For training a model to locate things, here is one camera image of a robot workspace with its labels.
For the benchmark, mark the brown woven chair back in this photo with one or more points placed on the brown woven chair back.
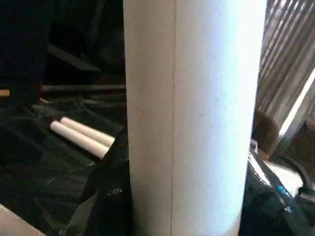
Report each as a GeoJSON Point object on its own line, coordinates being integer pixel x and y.
{"type": "Point", "coordinates": [267, 132]}

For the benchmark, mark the grey window blind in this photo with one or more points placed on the grey window blind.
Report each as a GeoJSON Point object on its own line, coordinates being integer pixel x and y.
{"type": "Point", "coordinates": [288, 49]}

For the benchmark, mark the black work mat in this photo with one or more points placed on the black work mat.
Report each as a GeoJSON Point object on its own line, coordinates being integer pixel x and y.
{"type": "Point", "coordinates": [37, 172]}

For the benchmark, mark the black box with gold label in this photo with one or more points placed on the black box with gold label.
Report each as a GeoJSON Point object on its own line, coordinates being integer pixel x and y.
{"type": "Point", "coordinates": [22, 49]}

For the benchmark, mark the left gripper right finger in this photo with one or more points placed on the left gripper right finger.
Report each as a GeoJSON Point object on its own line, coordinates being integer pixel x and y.
{"type": "Point", "coordinates": [265, 214]}

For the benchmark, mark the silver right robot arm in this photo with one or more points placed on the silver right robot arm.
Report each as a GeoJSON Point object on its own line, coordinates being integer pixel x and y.
{"type": "Point", "coordinates": [285, 177]}

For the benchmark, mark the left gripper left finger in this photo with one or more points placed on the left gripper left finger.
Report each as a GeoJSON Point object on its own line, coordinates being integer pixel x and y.
{"type": "Point", "coordinates": [108, 196]}

